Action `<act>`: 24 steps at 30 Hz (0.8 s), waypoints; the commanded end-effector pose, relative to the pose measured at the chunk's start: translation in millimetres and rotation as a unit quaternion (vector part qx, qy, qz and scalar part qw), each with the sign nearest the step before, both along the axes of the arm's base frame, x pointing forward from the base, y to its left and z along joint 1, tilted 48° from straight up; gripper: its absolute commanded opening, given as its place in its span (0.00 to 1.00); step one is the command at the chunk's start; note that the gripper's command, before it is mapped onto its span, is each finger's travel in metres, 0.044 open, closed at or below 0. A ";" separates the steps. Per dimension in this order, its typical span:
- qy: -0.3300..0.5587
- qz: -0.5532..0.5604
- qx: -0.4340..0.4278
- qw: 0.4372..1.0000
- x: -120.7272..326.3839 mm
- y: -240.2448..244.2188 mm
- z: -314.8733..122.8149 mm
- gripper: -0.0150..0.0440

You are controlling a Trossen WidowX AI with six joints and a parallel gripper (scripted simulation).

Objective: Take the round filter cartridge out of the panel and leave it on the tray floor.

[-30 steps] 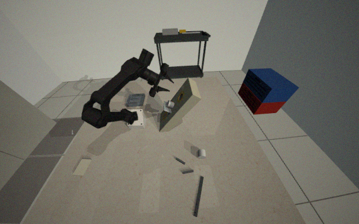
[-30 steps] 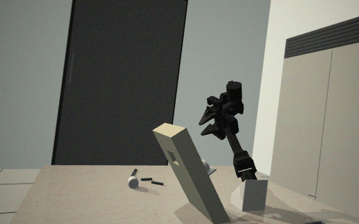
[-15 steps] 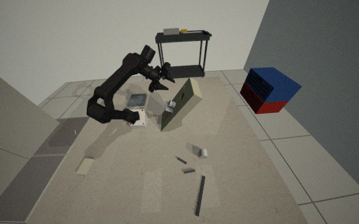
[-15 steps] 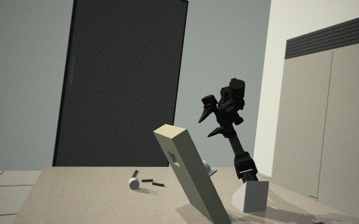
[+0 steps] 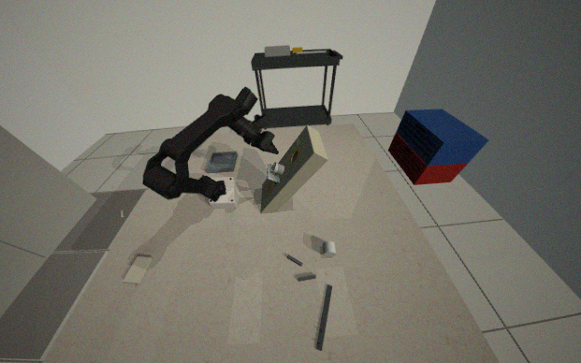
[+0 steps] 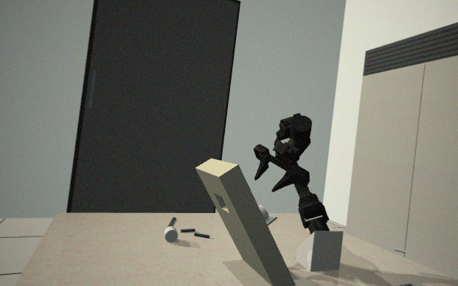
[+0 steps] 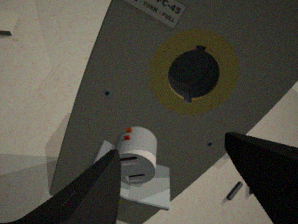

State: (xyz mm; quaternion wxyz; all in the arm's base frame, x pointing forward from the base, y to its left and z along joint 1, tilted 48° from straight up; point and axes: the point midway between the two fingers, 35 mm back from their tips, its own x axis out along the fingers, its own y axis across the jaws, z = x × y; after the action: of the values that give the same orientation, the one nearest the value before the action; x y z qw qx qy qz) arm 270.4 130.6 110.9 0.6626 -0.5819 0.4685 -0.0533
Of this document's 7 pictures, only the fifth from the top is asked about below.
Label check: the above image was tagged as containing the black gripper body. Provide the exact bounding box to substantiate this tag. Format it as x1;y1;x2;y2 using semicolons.
237;119;275;151

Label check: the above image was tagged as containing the dark grey flat bar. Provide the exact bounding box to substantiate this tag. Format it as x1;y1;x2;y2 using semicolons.
287;255;303;266
316;285;332;351
298;274;316;281

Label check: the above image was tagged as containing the white cylinder with two red pins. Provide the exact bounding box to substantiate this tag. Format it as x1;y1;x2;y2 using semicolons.
271;162;284;176

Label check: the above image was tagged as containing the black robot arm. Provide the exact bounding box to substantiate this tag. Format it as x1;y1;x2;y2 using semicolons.
143;87;257;202

